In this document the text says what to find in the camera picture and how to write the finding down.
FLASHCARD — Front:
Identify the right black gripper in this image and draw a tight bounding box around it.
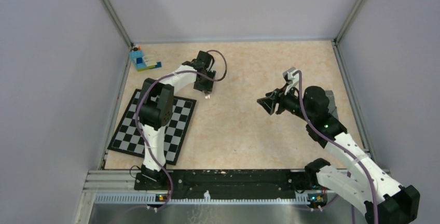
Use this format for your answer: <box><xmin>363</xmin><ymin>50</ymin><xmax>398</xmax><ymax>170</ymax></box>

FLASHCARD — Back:
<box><xmin>257</xmin><ymin>82</ymin><xmax>313</xmax><ymax>122</ymax></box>

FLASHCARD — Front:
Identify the grey cloth napkin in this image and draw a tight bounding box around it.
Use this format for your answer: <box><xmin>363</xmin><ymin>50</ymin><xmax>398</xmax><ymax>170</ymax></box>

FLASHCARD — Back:
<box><xmin>325</xmin><ymin>90</ymin><xmax>339</xmax><ymax>120</ymax></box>

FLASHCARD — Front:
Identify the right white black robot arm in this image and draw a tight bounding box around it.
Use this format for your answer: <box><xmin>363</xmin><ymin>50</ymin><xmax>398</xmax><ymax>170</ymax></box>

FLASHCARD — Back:
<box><xmin>257</xmin><ymin>86</ymin><xmax>420</xmax><ymax>223</ymax></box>

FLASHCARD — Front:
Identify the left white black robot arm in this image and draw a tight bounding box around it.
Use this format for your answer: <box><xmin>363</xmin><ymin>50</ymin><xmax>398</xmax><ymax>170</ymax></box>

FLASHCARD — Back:
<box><xmin>135</xmin><ymin>51</ymin><xmax>216</xmax><ymax>189</ymax></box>

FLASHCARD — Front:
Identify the colourful toy brick block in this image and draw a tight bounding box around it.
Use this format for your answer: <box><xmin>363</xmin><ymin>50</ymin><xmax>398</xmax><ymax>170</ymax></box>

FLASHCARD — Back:
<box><xmin>129</xmin><ymin>45</ymin><xmax>162</xmax><ymax>72</ymax></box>

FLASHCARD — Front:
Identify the black white checkerboard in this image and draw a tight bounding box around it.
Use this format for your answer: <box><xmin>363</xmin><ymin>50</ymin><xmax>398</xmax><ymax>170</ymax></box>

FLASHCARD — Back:
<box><xmin>107</xmin><ymin>89</ymin><xmax>197</xmax><ymax>166</ymax></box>

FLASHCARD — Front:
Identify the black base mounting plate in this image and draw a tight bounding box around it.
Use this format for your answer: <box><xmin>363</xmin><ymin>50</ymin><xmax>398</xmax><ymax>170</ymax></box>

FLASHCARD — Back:
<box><xmin>134</xmin><ymin>169</ymin><xmax>323</xmax><ymax>200</ymax></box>

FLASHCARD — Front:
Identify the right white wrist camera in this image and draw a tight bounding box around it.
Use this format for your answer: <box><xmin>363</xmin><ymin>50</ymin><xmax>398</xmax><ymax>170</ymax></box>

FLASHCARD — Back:
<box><xmin>282</xmin><ymin>67</ymin><xmax>299</xmax><ymax>95</ymax></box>

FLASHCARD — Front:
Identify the grey slotted cable duct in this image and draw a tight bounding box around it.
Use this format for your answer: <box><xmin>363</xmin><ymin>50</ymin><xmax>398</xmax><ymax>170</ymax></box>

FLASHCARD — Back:
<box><xmin>94</xmin><ymin>192</ymin><xmax>310</xmax><ymax>205</ymax></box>

